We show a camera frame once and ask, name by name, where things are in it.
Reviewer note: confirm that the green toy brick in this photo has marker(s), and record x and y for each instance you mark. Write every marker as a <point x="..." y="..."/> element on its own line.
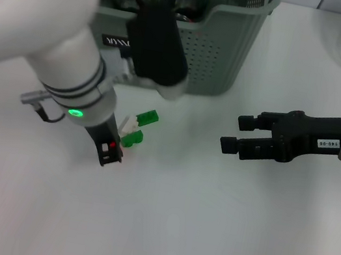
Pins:
<point x="132" y="139"/>
<point x="148" y="117"/>

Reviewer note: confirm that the white toy brick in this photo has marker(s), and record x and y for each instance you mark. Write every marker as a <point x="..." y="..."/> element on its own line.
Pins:
<point x="128" y="124"/>

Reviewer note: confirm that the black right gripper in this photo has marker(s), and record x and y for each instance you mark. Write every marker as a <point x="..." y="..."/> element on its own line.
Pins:
<point x="315" y="133"/>

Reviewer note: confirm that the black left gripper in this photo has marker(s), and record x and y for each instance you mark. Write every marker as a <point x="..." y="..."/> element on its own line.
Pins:
<point x="104" y="129"/>

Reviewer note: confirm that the grey-green perforated storage bin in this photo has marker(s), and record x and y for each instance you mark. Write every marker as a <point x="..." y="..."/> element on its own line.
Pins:
<point x="224" y="44"/>

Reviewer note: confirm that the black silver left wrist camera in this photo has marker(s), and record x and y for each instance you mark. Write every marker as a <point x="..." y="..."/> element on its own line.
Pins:
<point x="158" y="49"/>

